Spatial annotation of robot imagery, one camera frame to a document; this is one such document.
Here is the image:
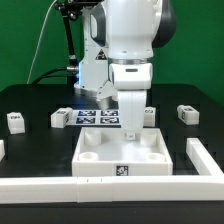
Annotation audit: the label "white block at left edge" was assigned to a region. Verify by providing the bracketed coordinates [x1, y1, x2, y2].
[0, 140, 5, 162]

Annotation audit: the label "black cables at base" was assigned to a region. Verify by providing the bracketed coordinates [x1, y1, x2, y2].
[31, 66, 80, 85]

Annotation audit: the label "white L-shaped fence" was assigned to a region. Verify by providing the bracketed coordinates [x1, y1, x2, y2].
[0, 138, 224, 204]

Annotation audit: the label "white cable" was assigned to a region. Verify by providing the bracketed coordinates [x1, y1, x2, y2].
[26, 0, 58, 85]

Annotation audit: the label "white sheet with tags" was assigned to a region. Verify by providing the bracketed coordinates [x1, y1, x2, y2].
[68, 109, 120, 126]

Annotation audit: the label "white square tabletop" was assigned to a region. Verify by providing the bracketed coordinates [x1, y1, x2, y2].
[72, 127, 173, 177]

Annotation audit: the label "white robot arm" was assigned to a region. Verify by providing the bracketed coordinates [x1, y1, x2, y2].
[74, 0, 176, 140]

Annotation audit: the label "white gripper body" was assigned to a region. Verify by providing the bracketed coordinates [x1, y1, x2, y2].
[109, 63, 153, 134]

